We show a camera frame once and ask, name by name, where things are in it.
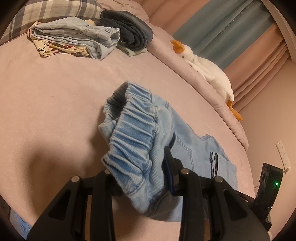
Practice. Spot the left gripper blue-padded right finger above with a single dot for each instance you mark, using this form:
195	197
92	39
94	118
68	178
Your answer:
230	215

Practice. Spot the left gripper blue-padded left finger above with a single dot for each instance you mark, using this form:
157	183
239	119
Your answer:
65	216

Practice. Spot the light blue denim pants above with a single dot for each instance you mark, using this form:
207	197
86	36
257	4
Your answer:
138	125

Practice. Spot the white goose plush toy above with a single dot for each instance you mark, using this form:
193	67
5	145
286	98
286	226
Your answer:
213	74

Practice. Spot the pink bed sheet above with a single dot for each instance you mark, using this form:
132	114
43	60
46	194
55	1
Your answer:
51	108

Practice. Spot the teal curtain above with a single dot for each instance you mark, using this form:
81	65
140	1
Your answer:
222	30

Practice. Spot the folded pale green garment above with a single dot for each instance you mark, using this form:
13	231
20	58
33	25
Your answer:
130	52

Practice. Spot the yellow patterned folded garment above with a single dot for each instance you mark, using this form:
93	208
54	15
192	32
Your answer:
48	48

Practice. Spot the pink quilted comforter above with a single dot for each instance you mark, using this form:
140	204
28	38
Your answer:
161	48

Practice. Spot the folded grey-blue pants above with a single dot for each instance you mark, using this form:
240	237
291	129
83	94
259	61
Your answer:
99	40

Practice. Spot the folded dark navy garment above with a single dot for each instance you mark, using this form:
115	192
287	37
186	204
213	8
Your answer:
135	34

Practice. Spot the pink curtain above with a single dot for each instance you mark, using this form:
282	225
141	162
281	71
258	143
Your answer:
250	72

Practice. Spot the plaid pillow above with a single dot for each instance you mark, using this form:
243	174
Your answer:
47	11

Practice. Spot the white wall power strip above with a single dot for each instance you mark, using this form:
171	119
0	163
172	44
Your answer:
284	157

